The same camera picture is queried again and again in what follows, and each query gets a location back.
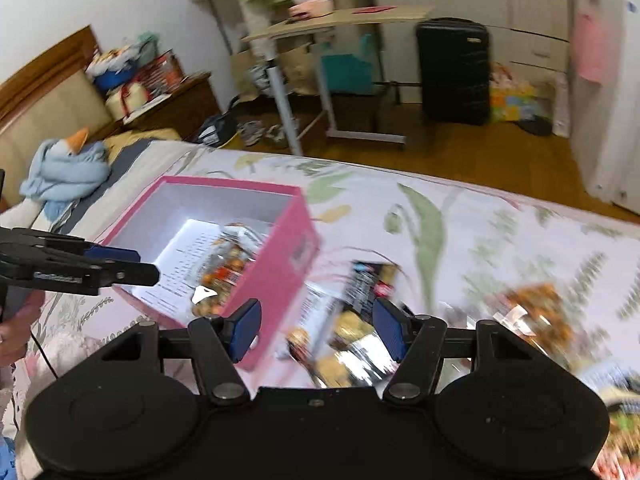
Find red box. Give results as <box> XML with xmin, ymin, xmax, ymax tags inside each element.
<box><xmin>134</xmin><ymin>50</ymin><xmax>182</xmax><ymax>97</ymax></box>

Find black cable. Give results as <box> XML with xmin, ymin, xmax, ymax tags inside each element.
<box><xmin>29</xmin><ymin>329</ymin><xmax>60</xmax><ymax>382</ymax></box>

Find pink storage box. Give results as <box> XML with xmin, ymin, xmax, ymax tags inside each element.
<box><xmin>92</xmin><ymin>175</ymin><xmax>321</xmax><ymax>372</ymax></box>

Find teal bag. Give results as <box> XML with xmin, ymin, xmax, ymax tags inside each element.
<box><xmin>319</xmin><ymin>35</ymin><xmax>377</xmax><ymax>96</ymax></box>

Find blue plush toy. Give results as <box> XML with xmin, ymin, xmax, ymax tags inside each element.
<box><xmin>20</xmin><ymin>127</ymin><xmax>112</xmax><ymax>221</ymax></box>

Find pink hanging garment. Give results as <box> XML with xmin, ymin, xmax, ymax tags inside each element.
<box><xmin>571</xmin><ymin>2</ymin><xmax>609</xmax><ymax>84</ymax></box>

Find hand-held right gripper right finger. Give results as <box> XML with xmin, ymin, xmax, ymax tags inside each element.
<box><xmin>372</xmin><ymin>297</ymin><xmax>533</xmax><ymax>406</ymax></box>

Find cardboard box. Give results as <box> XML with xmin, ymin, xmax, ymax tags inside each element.
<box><xmin>229</xmin><ymin>49</ymin><xmax>282</xmax><ymax>107</ymax></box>

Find white wardrobe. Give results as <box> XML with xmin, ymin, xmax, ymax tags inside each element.
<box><xmin>367</xmin><ymin>0</ymin><xmax>574</xmax><ymax>111</ymax></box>

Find black gold snack packet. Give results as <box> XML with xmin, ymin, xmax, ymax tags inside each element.
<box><xmin>286</xmin><ymin>259</ymin><xmax>418</xmax><ymax>392</ymax></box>

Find yellow pillow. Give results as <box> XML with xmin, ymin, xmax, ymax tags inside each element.
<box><xmin>102</xmin><ymin>127</ymin><xmax>182</xmax><ymax>162</ymax></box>

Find rolling wooden desk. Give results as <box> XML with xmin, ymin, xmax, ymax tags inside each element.
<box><xmin>240</xmin><ymin>5</ymin><xmax>436</xmax><ymax>157</ymax></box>

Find blue basin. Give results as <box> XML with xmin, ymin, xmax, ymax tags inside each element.
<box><xmin>86</xmin><ymin>35</ymin><xmax>153</xmax><ymax>95</ymax></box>

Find colourful yellow bag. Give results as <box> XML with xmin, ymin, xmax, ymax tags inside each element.
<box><xmin>489</xmin><ymin>62</ymin><xmax>545</xmax><ymax>122</ymax></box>

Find wooden nightstand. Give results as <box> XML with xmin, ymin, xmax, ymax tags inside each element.
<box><xmin>122</xmin><ymin>71</ymin><xmax>223</xmax><ymax>142</ymax></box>

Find patterned shoes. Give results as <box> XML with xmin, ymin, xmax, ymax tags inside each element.
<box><xmin>237</xmin><ymin>119</ymin><xmax>287</xmax><ymax>149</ymax></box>

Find fluffy pink white cloth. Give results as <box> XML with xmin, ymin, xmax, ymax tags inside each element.
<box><xmin>10</xmin><ymin>332</ymin><xmax>108</xmax><ymax>411</ymax></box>

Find person's left hand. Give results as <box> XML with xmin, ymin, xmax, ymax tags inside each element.
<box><xmin>0</xmin><ymin>290</ymin><xmax>47</xmax><ymax>367</ymax></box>

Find wooden bed headboard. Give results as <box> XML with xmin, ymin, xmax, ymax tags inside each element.
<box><xmin>0</xmin><ymin>24</ymin><xmax>123</xmax><ymax>173</ymax></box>

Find dark grey blanket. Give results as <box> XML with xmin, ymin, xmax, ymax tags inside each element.
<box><xmin>47</xmin><ymin>139</ymin><xmax>153</xmax><ymax>237</ymax></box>

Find orange clear snack packet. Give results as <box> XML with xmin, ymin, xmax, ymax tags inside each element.
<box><xmin>192</xmin><ymin>222</ymin><xmax>273</xmax><ymax>318</ymax></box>

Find white printed snack packet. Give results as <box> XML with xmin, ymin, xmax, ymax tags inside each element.
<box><xmin>136</xmin><ymin>217</ymin><xmax>226</xmax><ymax>313</ymax></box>

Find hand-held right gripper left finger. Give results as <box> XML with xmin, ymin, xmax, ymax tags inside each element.
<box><xmin>100</xmin><ymin>299</ymin><xmax>263</xmax><ymax>406</ymax></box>

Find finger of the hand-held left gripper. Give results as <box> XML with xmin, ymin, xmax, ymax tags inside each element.
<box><xmin>0</xmin><ymin>228</ymin><xmax>141</xmax><ymax>264</ymax></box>
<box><xmin>35</xmin><ymin>260</ymin><xmax>161</xmax><ymax>296</ymax></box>

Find floral bed sheet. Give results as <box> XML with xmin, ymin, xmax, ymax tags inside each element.
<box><xmin>0</xmin><ymin>140</ymin><xmax>640</xmax><ymax>480</ymax></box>

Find black suitcase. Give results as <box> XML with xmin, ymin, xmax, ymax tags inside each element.
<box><xmin>416</xmin><ymin>17</ymin><xmax>492</xmax><ymax>127</ymax></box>

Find orange brown snack packet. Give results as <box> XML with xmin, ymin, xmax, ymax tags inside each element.
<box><xmin>492</xmin><ymin>282</ymin><xmax>578</xmax><ymax>363</ymax></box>

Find black bag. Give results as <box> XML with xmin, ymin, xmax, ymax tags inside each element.
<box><xmin>196</xmin><ymin>109</ymin><xmax>239</xmax><ymax>149</ymax></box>

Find small pink box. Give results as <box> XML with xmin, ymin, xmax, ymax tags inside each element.
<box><xmin>287</xmin><ymin>0</ymin><xmax>335</xmax><ymax>19</ymax></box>

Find black round object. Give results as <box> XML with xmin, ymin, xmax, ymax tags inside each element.
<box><xmin>517</xmin><ymin>114</ymin><xmax>555</xmax><ymax>137</ymax></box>

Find cream bag with red straps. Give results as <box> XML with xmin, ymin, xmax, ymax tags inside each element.
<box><xmin>104</xmin><ymin>82</ymin><xmax>152</xmax><ymax>122</ymax></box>

